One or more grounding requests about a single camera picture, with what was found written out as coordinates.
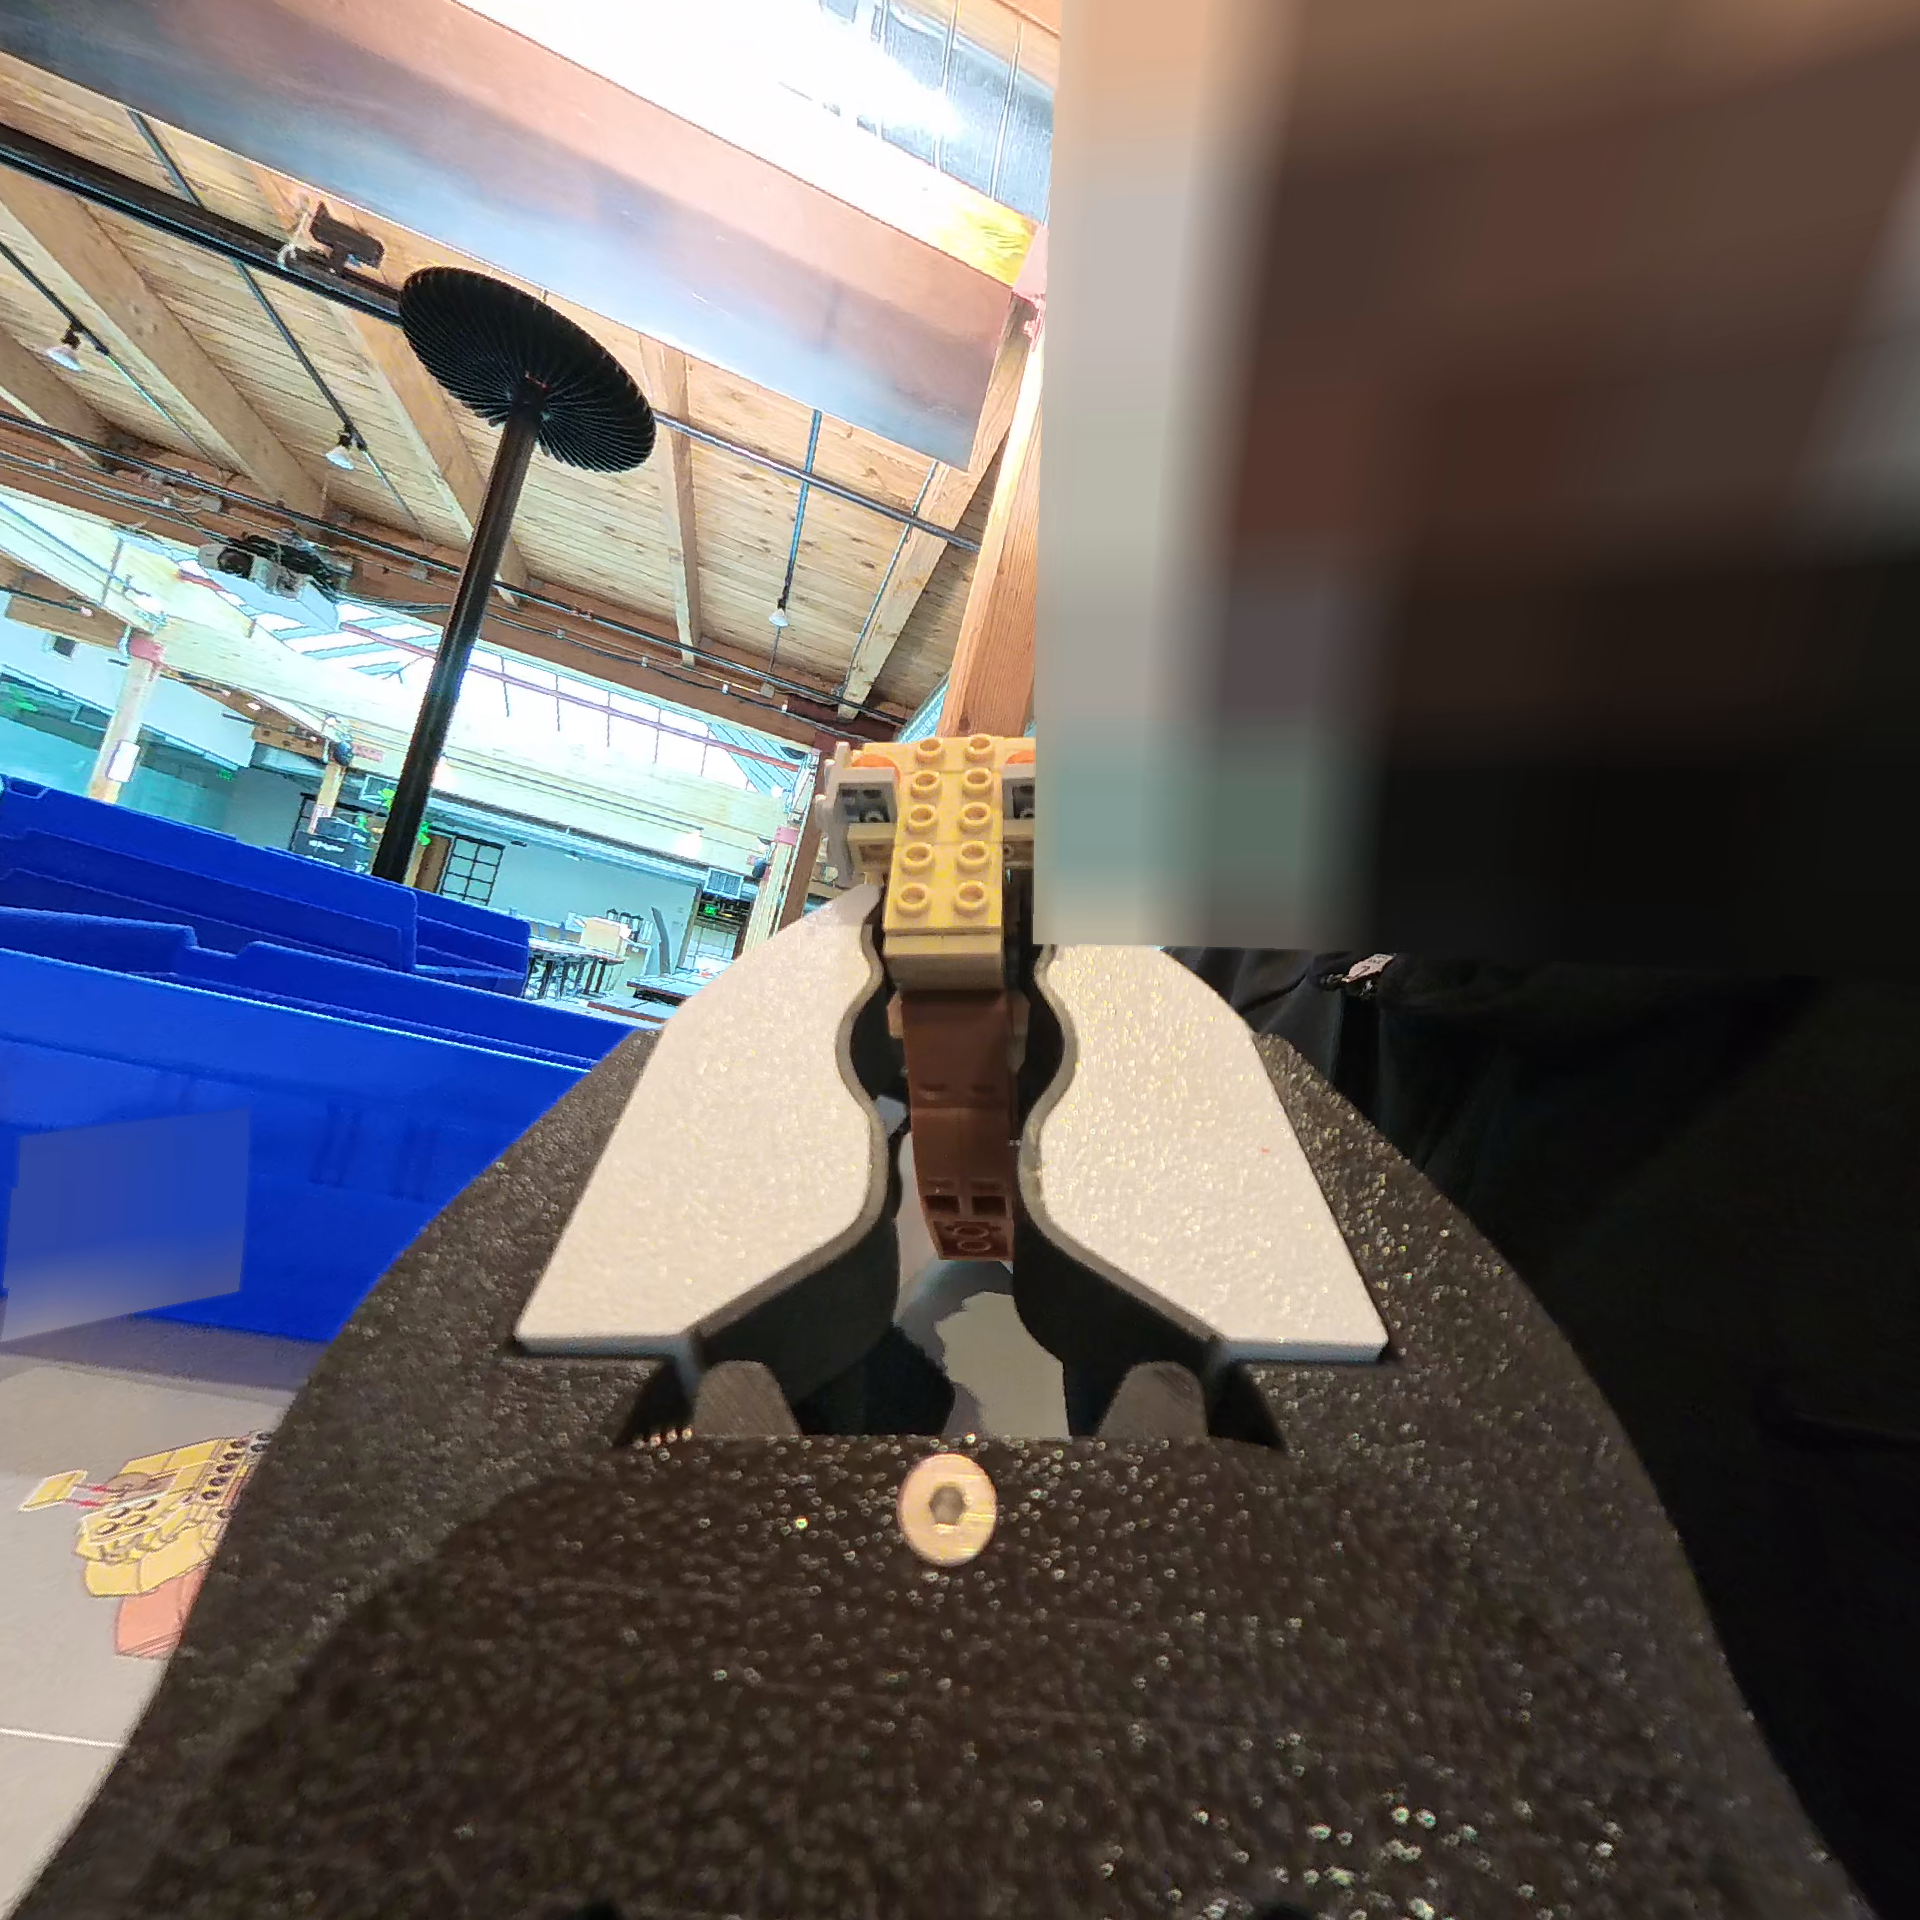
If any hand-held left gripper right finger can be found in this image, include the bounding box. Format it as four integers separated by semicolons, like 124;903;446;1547
1014;897;1391;1367

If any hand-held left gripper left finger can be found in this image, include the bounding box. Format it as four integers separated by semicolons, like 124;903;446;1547
516;890;903;1367

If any blue plastic bin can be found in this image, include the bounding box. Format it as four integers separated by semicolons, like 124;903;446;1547
0;900;648;1349
0;776;539;981

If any tan brick model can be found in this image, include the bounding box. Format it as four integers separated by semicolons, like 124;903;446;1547
816;733;1048;1258

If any wooden pillar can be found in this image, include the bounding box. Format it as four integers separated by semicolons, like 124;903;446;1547
936;301;1056;751

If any grey instruction booklet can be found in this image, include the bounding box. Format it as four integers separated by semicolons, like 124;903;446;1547
0;1336;339;1837

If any black pole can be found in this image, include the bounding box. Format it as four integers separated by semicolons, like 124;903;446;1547
368;265;657;890

